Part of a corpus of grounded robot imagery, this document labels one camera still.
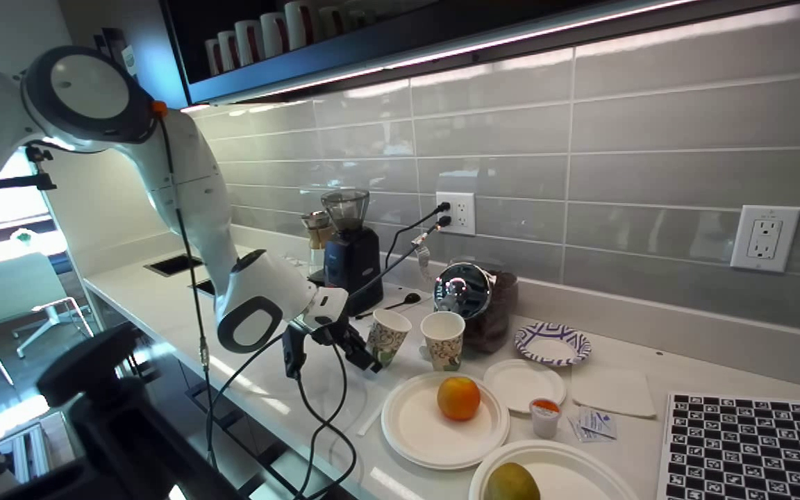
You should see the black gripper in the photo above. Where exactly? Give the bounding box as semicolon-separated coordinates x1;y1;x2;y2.
283;287;380;379

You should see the patterned paper cup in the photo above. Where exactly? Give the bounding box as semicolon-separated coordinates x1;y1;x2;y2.
367;308;412;368
419;312;466;373

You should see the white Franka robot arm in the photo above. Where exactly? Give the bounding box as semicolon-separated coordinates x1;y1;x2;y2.
0;47;380;379

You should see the patterned paper cup on counter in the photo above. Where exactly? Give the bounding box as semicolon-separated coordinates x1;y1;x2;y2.
419;312;466;373

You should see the small sauce cup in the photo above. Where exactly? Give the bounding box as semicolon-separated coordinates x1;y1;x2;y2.
531;398;562;439

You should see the black coffee grinder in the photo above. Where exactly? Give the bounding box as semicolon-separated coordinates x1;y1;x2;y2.
322;190;383;314

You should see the large white paper plate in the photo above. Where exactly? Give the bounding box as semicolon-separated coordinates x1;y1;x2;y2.
380;373;512;470

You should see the orange fruit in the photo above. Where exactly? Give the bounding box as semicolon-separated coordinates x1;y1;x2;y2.
437;375;480;422

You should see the chrome kettle on base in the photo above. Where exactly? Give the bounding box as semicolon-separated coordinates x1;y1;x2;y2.
434;264;516;357

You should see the small white paper plate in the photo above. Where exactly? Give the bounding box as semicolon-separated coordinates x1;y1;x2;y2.
484;358;567;414

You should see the blue patterned paper bowl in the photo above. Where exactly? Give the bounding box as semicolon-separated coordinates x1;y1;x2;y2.
515;322;591;370

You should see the yellow green fruit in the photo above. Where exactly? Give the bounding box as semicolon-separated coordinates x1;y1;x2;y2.
484;461;541;500

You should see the white plate with green fruit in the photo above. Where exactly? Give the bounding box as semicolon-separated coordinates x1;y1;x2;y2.
466;439;637;500

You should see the sauce packet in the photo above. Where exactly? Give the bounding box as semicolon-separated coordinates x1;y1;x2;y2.
576;408;617;441

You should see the white paper napkin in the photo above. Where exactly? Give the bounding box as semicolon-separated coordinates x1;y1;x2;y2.
573;368;655;420

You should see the white chair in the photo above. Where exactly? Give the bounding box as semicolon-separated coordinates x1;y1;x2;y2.
0;254;91;357

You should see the checkerboard calibration board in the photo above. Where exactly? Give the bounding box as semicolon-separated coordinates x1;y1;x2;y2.
658;393;800;500

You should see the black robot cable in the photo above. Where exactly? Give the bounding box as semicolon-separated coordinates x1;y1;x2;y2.
152;105;362;500

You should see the white wall outlet left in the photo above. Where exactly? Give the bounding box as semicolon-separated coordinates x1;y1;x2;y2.
437;191;474;233

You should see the white wall outlet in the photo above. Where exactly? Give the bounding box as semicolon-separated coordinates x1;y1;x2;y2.
437;191;474;233
730;207;800;273

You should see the black foreground camera mount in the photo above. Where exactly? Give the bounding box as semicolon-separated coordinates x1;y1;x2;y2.
0;326;241;500

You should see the black wall shelf unit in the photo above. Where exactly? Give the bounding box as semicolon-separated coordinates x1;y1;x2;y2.
59;0;800;127

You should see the white mug red handle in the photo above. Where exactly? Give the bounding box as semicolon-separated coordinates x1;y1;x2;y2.
205;40;223;76
217;32;237;73
283;0;309;51
233;19;258;66
258;15;285;58

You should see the white wall outlet right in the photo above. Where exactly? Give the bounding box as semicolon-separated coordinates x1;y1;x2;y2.
730;207;800;273

